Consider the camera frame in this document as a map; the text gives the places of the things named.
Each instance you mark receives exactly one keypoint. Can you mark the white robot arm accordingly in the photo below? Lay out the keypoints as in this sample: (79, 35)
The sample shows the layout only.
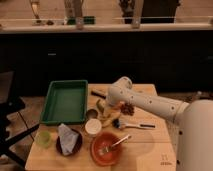
(195, 121)

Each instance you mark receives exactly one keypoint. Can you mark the dark grape bunch toy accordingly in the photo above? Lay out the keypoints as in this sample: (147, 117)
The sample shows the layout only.
(127, 109)

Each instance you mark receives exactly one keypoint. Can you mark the small metal tin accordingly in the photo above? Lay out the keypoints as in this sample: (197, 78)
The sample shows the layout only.
(91, 114)

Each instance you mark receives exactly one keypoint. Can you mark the yellow banana toy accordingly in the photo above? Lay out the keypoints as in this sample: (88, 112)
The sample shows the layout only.
(108, 121)

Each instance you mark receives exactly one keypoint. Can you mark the white cup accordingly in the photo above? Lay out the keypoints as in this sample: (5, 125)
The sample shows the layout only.
(93, 127)

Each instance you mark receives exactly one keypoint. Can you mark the green plastic tray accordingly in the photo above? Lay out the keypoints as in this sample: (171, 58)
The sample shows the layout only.
(66, 102)

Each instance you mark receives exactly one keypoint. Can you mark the metal fork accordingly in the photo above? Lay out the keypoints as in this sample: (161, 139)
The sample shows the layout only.
(115, 144)

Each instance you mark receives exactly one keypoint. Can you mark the grey crumpled cloth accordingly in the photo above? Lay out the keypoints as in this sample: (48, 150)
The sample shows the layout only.
(68, 139)

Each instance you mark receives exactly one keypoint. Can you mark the dark brown plate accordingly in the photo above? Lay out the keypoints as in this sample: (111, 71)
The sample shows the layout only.
(76, 148)

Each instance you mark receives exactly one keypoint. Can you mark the orange bowl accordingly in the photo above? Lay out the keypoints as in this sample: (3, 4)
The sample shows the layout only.
(102, 140)

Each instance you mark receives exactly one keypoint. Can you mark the green box on shelf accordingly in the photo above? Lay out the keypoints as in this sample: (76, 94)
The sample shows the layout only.
(87, 20)

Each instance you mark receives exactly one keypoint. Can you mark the light green cup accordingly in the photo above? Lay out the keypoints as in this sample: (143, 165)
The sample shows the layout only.
(43, 139)

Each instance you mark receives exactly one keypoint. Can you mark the black chair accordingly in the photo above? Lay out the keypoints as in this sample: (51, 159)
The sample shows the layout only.
(10, 103)

